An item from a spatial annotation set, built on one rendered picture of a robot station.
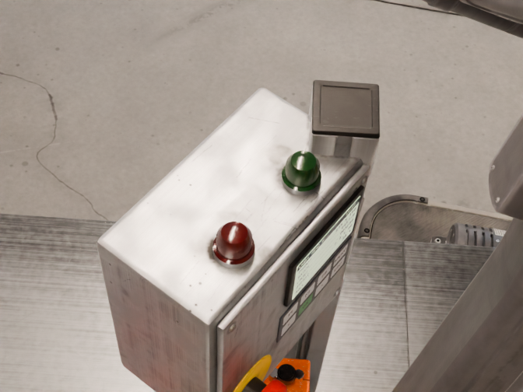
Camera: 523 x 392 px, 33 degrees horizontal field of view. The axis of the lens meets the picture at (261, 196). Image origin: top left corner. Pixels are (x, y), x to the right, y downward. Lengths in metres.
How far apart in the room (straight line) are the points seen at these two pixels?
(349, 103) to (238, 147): 0.08
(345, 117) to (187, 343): 0.18
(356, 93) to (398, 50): 2.15
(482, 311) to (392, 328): 0.76
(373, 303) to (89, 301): 0.40
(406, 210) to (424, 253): 0.76
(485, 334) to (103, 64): 2.25
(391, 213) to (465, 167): 0.48
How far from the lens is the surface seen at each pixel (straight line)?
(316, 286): 0.66
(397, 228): 2.06
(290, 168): 0.56
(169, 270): 0.54
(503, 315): 0.49
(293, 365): 0.82
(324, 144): 0.58
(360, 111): 0.59
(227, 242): 0.53
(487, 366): 0.51
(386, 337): 1.25
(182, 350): 0.59
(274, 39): 2.73
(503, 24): 0.80
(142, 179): 2.39
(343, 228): 0.61
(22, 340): 1.26
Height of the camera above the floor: 1.94
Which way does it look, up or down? 56 degrees down
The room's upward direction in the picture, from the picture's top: 5 degrees clockwise
